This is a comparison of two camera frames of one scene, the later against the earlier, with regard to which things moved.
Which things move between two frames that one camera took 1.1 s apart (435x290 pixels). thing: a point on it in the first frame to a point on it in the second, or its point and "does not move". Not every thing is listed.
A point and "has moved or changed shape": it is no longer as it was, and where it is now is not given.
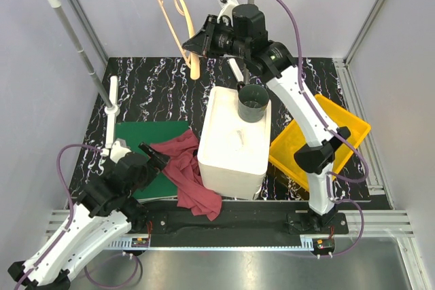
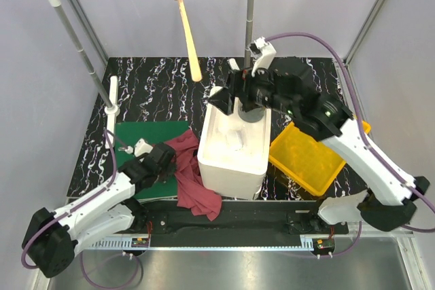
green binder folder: [134, 133] does not move
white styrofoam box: [234, 154] does not move
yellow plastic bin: [293, 140] does not move
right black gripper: [202, 43] to [240, 84]
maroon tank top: [183, 169] does not move
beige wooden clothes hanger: [192, 62] has moved or changed shape
